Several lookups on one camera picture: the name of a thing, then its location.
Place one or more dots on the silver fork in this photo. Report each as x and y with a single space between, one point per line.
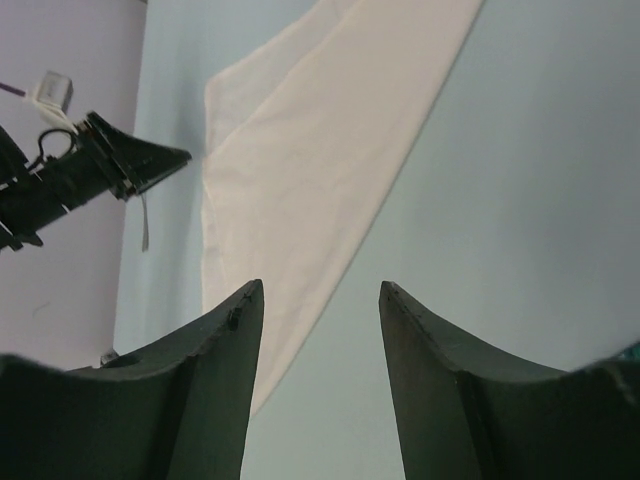
145 218

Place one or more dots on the white cloth napkin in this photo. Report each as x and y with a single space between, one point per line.
305 137

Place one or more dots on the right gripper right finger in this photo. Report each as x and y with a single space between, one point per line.
466 409

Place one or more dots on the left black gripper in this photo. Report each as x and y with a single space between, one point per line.
74 165

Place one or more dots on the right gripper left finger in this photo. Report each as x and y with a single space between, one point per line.
177 408

